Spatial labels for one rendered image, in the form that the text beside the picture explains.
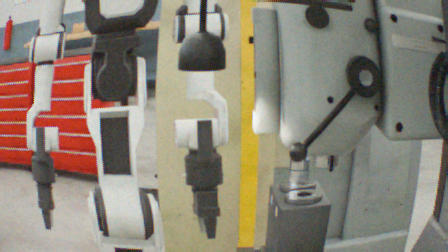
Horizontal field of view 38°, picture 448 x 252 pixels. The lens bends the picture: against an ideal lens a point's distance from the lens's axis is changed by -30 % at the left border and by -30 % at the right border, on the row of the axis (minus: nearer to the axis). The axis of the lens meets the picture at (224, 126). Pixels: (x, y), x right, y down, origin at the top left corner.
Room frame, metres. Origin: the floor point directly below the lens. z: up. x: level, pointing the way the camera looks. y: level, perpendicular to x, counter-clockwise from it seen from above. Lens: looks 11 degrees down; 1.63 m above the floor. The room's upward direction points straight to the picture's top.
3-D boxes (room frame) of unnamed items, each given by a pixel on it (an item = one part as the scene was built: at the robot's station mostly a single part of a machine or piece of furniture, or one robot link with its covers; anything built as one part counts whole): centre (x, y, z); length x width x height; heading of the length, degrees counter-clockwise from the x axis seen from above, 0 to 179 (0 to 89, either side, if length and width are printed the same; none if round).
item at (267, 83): (1.39, -0.07, 1.45); 0.04 x 0.04 x 0.21; 3
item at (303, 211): (1.81, -0.17, 1.02); 0.22 x 0.12 x 0.20; 4
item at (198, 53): (1.33, 0.03, 1.48); 0.07 x 0.07 x 0.06
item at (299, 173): (1.86, -0.17, 1.15); 0.05 x 0.05 x 0.05
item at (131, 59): (2.07, 0.29, 1.34); 0.14 x 0.13 x 0.12; 102
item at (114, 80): (2.13, 0.30, 1.37); 0.28 x 0.13 x 0.18; 12
